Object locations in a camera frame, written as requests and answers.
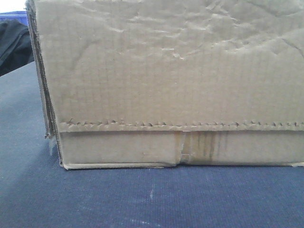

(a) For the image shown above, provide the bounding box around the blue plastic bin behind boxes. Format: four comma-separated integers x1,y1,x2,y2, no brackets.
0,10,28,25

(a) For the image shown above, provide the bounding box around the large plain cardboard box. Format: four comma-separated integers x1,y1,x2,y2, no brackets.
26,0,304,170

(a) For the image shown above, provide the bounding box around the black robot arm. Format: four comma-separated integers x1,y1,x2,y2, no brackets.
0,19,34,76

